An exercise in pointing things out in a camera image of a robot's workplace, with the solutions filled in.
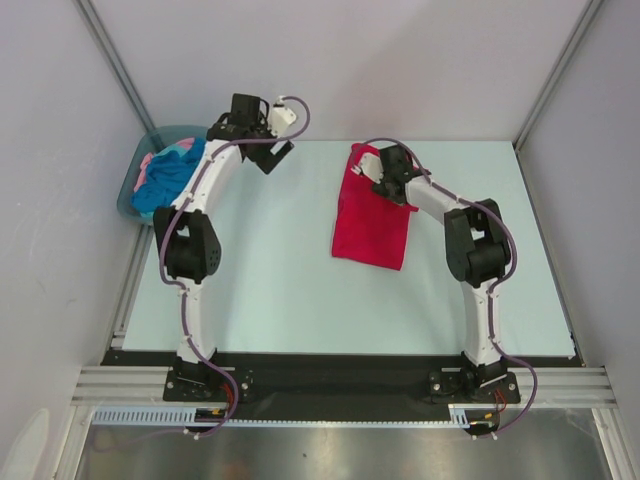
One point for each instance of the slotted cable duct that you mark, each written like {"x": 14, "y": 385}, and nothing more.
{"x": 425, "y": 416}

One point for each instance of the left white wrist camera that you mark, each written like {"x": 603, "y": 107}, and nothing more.
{"x": 280, "y": 119}

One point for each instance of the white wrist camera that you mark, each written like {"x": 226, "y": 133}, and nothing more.
{"x": 370, "y": 166}
{"x": 280, "y": 119}

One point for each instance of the red t shirt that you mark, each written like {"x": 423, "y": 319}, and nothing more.
{"x": 369, "y": 229}

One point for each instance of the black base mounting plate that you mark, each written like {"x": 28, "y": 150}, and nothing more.
{"x": 449, "y": 376}

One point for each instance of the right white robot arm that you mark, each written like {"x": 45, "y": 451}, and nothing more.
{"x": 478, "y": 245}

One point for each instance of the translucent blue plastic basket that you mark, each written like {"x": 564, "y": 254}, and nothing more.
{"x": 152, "y": 142}

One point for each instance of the pink t shirt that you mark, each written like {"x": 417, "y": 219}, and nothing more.
{"x": 172, "y": 168}

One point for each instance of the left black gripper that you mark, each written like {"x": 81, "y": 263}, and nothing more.
{"x": 261, "y": 158}

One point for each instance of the aluminium front rail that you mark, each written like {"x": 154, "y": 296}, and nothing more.
{"x": 551, "y": 388}

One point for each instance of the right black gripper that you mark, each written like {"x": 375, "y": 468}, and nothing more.
{"x": 388, "y": 185}

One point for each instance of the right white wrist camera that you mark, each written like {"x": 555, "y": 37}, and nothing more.
{"x": 370, "y": 166}

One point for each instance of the light teal t shirt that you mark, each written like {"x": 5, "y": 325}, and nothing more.
{"x": 177, "y": 148}

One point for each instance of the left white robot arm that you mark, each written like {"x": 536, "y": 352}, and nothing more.
{"x": 189, "y": 250}

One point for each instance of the blue t shirt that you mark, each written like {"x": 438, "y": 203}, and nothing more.
{"x": 160, "y": 190}

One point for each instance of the right aluminium corner post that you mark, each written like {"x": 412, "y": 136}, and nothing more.
{"x": 560, "y": 67}

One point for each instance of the left aluminium corner post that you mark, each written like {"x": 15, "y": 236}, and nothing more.
{"x": 110, "y": 53}

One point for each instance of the aluminium corner post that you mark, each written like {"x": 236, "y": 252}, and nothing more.
{"x": 560, "y": 67}
{"x": 110, "y": 53}

